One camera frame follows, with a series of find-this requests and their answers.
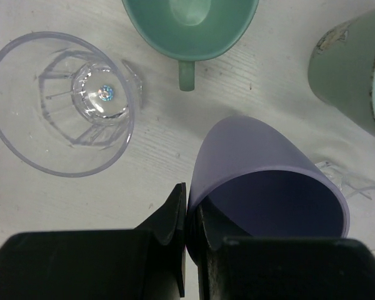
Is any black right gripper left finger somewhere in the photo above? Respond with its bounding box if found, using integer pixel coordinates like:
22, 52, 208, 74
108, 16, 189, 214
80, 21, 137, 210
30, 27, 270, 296
0, 183, 186, 299

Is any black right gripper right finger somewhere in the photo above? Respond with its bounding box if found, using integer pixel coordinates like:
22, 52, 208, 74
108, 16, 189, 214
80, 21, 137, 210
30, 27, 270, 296
196, 202, 375, 299

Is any tall green mug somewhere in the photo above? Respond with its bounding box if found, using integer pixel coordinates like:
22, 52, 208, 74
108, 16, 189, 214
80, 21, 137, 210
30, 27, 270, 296
308, 9, 375, 137

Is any small green teal cup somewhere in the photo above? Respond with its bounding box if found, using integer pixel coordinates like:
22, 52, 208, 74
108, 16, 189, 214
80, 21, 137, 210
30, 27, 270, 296
123, 0, 259, 92

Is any lilac plastic cup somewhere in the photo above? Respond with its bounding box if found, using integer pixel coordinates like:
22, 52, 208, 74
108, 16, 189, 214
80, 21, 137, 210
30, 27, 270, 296
186, 116, 350, 261

